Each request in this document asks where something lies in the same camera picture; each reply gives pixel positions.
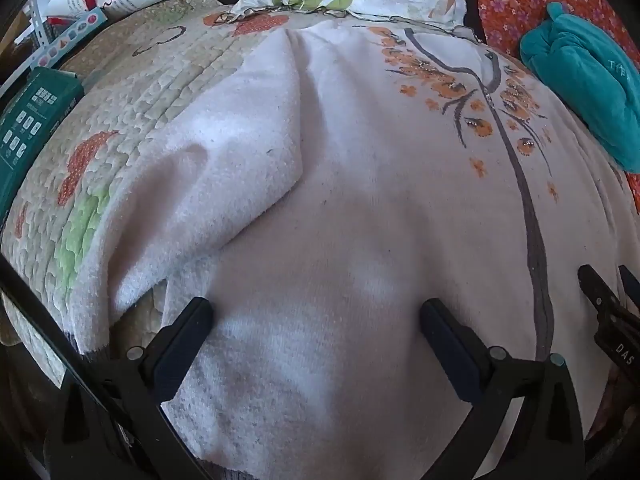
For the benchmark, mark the teal fleece cloth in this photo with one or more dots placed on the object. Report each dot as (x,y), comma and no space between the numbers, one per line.
(585,75)

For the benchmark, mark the quilted floral bedspread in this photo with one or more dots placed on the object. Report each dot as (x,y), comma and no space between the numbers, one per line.
(150,100)

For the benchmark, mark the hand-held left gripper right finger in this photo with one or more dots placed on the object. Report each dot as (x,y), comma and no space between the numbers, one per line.
(450,347)

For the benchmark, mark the metal rack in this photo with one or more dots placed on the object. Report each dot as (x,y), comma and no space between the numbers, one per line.
(35,25)

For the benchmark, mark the person's right hand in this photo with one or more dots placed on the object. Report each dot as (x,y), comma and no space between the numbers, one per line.
(612,400)

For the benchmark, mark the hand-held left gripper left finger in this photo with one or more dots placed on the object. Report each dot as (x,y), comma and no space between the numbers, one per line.
(180,347)

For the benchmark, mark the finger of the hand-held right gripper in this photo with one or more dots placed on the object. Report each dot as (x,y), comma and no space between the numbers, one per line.
(597,287)
(631,282)

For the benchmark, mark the pale pink floral sweater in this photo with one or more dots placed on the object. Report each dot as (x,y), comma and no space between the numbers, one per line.
(350,210)

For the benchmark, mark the green cardboard box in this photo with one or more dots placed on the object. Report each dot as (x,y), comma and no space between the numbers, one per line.
(30,120)

